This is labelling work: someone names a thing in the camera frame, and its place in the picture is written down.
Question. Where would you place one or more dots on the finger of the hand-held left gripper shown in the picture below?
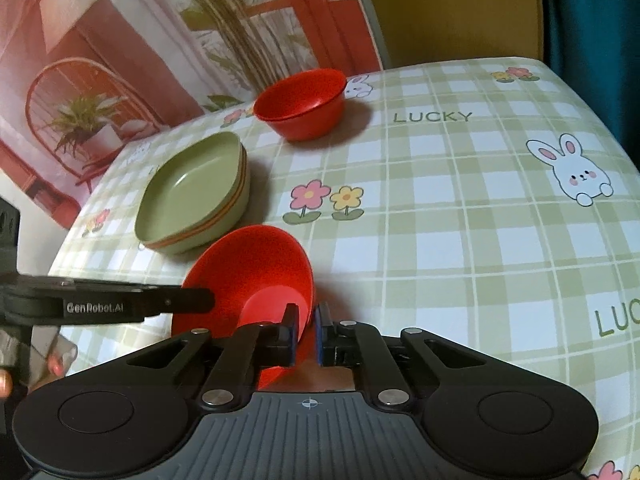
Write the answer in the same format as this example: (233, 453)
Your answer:
(180, 300)

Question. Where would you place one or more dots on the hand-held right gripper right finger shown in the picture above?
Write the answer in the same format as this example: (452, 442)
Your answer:
(320, 340)

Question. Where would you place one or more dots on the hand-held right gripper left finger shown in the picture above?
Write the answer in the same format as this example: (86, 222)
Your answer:
(291, 340)

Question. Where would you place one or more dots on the red plastic bowl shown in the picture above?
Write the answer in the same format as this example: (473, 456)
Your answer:
(250, 270)
(300, 95)

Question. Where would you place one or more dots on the green square plate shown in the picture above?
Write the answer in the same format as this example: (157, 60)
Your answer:
(220, 230)
(190, 185)

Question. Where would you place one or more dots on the person's left hand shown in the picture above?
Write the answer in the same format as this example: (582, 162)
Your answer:
(55, 360)

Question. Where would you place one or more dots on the checked bunny print tablecloth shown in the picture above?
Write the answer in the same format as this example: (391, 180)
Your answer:
(450, 210)

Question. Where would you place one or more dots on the printed room scene backdrop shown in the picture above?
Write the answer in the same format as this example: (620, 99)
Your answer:
(125, 60)

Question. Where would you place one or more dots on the brown wooden panel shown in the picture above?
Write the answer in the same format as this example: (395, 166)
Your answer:
(450, 10)

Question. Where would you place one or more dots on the blue curtain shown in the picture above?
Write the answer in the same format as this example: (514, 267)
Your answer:
(590, 10)

